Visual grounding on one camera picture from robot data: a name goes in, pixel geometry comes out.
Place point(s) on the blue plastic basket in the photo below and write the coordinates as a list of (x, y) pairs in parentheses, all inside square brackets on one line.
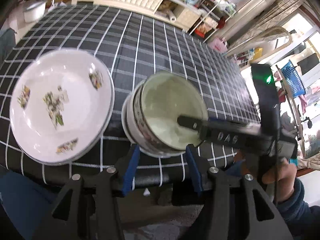
[(293, 80)]

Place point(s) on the white metal shelf rack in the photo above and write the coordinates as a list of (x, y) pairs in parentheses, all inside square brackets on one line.
[(214, 16)]

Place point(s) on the large white bowl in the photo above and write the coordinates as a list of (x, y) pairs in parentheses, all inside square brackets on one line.
[(133, 133)]

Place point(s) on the floral patterned green bowl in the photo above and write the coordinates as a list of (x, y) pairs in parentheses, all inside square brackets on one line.
[(158, 103)]

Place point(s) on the pink gift bag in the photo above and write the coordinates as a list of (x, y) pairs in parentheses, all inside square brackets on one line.
[(219, 45)]

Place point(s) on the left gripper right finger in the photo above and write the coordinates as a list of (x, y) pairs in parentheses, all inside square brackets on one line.
[(233, 207)]

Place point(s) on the bear pattern white plate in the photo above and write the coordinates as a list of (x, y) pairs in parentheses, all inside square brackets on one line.
[(61, 105)]

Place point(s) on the right hand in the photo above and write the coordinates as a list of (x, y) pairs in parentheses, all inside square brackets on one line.
[(288, 192)]

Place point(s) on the white plastic basin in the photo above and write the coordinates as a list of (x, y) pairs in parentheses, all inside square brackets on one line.
[(34, 11)]

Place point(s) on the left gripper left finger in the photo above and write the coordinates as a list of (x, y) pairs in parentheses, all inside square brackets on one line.
[(96, 195)]

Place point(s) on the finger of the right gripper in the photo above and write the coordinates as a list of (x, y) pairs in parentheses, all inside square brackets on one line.
[(195, 124), (222, 121)]

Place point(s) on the black checked tablecloth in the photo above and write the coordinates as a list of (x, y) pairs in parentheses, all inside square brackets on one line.
[(133, 47)]

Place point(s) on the white paper roll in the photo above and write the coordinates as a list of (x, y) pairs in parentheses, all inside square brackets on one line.
[(170, 15)]

